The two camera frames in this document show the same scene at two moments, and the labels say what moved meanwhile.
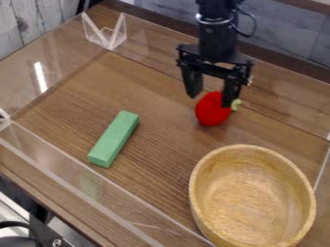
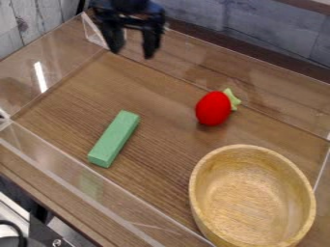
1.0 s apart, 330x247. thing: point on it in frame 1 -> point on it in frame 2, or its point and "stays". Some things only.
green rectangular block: [114, 138] stays
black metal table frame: [43, 235] stays
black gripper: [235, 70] -> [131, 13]
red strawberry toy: [209, 110] stays
